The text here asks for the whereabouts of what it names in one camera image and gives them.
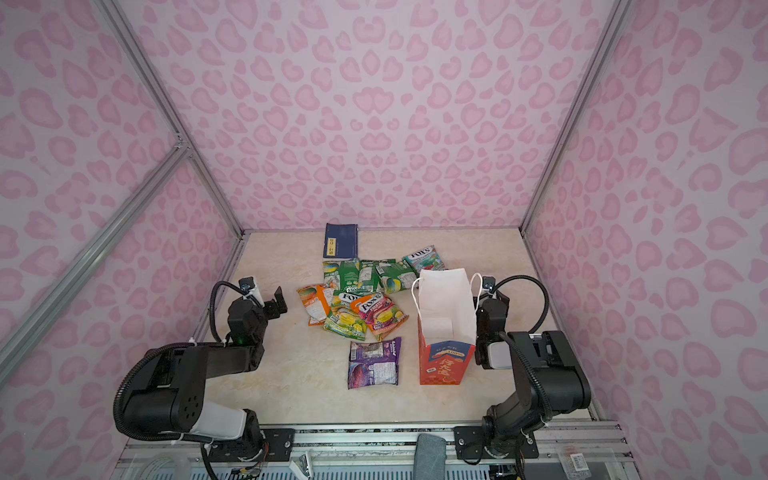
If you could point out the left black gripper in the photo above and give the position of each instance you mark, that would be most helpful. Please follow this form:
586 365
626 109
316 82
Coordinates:
273 303

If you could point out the green snack packet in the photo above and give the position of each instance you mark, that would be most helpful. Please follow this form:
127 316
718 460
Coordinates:
395 275
352 275

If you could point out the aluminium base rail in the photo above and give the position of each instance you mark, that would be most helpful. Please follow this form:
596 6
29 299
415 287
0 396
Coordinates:
570 448

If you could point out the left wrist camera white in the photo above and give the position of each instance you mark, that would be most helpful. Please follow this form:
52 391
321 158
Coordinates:
250 290

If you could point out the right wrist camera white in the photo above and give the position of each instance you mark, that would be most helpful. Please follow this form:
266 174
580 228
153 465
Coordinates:
487 284

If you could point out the green Fox's spring packet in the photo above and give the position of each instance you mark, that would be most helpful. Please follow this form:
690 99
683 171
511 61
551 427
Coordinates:
352 301

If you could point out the mint Fox's candy packet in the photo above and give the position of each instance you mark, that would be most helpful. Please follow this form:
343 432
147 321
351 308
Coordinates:
425 259

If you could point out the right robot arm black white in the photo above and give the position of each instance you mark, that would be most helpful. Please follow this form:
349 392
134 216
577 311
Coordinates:
548 379

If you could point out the orange snack packet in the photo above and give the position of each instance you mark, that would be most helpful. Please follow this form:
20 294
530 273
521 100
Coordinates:
316 299

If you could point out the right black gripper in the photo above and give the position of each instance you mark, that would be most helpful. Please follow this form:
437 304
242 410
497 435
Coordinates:
483 354

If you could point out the yellow green candy packet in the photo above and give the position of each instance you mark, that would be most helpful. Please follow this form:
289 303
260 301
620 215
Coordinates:
346 323

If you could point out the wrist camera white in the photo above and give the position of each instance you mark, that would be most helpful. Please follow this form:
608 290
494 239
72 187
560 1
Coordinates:
487 284
250 290

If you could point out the red white paper bag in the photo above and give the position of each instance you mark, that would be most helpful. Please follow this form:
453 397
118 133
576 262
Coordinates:
447 332

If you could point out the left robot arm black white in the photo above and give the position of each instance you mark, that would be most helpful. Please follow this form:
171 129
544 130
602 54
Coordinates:
162 398

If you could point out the pink Fox's candy packet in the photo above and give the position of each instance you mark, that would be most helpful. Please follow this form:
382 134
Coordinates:
380 313

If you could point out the grey cloth roll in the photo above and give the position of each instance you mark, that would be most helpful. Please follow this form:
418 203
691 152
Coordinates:
430 458

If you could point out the purple snack packet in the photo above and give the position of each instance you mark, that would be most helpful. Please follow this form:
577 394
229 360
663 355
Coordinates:
372 364

